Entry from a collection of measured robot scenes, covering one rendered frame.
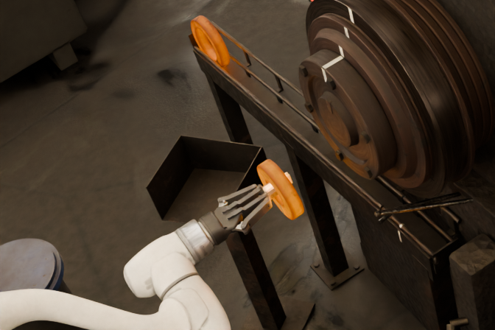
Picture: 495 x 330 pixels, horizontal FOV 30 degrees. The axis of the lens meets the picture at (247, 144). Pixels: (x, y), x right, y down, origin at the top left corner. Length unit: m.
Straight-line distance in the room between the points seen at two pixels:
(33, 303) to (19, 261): 1.01
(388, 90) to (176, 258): 0.65
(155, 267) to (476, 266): 0.70
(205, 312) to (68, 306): 0.30
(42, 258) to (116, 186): 0.82
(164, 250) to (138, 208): 1.42
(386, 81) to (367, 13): 0.13
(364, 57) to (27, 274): 1.46
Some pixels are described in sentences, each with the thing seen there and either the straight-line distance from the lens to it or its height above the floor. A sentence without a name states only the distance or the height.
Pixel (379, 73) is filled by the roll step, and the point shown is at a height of 1.26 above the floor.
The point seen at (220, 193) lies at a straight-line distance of 2.56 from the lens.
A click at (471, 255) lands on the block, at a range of 2.01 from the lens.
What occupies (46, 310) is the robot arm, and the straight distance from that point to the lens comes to 1.93.
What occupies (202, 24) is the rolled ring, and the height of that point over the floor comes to 0.74.
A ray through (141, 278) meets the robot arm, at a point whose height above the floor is 0.86.
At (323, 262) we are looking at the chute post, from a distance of 3.09.
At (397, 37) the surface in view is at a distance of 1.73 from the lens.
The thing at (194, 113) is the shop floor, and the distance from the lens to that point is 3.80.
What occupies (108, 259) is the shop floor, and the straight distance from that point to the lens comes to 3.39.
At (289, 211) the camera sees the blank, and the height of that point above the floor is 0.81.
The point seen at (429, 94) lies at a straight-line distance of 1.71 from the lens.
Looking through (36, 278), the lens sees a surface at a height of 0.43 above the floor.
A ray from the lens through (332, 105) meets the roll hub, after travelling 1.84.
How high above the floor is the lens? 2.37
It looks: 41 degrees down
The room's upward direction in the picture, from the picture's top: 20 degrees counter-clockwise
